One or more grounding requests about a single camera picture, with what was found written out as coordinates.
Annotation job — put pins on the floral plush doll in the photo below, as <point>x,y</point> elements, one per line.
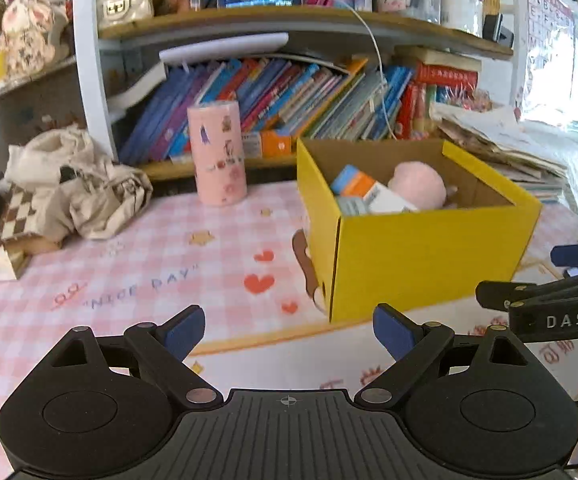
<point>31,39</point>

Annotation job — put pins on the pink checked table mat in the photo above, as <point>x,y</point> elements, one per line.
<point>263,329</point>

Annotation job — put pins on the white orange usmile box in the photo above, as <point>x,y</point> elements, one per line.
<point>357,194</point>

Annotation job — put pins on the row of colourful books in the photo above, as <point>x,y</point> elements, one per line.
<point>293,95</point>

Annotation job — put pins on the beige canvas bag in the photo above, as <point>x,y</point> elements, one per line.
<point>60,184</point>

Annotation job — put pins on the white pen holder cup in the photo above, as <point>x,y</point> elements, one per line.
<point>463,15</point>

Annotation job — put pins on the pink cylindrical container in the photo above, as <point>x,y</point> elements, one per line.
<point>218,154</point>

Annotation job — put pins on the stack of papers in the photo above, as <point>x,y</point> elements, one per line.
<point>496,138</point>

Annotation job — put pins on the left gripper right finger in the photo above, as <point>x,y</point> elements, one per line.
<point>416,350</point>

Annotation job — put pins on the orange white small box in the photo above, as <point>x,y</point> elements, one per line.
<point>266,144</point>

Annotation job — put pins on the white flat tablet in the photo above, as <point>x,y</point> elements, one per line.
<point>218,49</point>

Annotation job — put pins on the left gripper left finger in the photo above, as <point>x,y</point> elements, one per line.
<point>160,351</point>

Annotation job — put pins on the red thick dictionary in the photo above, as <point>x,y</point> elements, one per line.
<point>438,67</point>

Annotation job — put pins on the yellow cardboard box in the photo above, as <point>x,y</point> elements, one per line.
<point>409,259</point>

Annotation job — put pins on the pink plush toy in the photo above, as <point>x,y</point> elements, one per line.
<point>421,186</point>

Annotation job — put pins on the small wooden block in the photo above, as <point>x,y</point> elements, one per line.
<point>15,256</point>

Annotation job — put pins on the white wooden bookshelf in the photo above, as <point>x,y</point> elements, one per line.
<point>104,62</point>

